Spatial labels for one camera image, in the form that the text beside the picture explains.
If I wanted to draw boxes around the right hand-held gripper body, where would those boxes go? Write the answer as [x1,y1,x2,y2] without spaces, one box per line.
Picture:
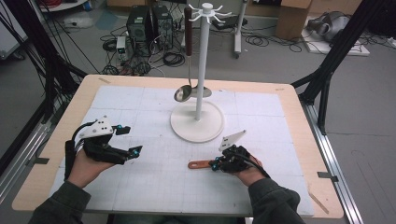
[218,130,252,174]

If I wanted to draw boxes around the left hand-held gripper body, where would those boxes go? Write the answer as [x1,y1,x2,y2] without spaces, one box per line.
[78,115,130,165]

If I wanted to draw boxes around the wooden rice paddle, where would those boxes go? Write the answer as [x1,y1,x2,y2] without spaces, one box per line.
[187,159,214,171]

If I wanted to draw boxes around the white utensil hook stand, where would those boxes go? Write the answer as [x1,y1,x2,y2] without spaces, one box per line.
[170,1,233,144]

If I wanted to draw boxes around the metal spatula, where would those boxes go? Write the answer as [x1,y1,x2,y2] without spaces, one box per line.
[191,86,213,99]

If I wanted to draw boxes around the metal ladle with wooden handle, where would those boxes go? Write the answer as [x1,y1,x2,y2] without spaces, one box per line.
[173,7,194,103]

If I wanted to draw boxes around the person's right hand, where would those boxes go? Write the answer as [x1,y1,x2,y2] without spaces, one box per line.
[233,155,265,188]

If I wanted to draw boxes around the person's left hand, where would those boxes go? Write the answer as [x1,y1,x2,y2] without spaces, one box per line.
[66,148,116,189]

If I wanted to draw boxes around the small white power supply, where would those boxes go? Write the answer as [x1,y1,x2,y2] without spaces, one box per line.
[116,35,128,62]

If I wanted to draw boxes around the black computer tower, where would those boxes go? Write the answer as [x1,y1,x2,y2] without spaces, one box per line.
[151,4,174,50]
[126,5,150,43]

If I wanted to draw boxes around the black floor box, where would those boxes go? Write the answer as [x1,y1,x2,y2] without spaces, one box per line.
[214,15,248,31]

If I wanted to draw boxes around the cardboard box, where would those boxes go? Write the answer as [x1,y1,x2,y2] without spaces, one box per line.
[275,0,312,41]

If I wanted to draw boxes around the white floor board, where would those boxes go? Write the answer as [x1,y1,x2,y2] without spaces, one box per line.
[301,20,371,57]

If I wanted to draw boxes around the grey rounded device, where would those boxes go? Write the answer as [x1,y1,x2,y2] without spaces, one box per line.
[306,11,351,43]

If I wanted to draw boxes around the right hand-held gripper black cable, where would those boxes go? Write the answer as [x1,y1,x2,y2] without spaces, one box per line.
[236,152,272,180]

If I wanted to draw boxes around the hand-held gripper black cable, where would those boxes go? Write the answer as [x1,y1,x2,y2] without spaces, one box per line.
[236,152,272,180]
[64,120,94,181]

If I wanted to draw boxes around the left hand-held gripper black cable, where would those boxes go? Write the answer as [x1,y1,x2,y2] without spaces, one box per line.
[64,120,94,181]

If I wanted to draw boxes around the black table bracket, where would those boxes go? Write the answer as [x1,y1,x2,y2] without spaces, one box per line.
[317,171,339,183]
[26,157,50,166]

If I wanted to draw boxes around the aluminium rail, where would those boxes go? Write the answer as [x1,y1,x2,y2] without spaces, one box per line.
[0,120,52,203]
[300,101,363,224]

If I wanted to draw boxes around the coiled black cable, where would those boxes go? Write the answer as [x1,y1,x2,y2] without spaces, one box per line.
[163,51,186,68]

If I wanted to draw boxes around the black frame with cables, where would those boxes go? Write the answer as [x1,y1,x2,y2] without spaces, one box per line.
[0,0,88,122]

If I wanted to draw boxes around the loose black floor cables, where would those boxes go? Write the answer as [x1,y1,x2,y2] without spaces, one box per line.
[246,32,303,53]

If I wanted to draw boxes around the black metal frame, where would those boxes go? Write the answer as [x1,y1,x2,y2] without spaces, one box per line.
[290,0,387,134]

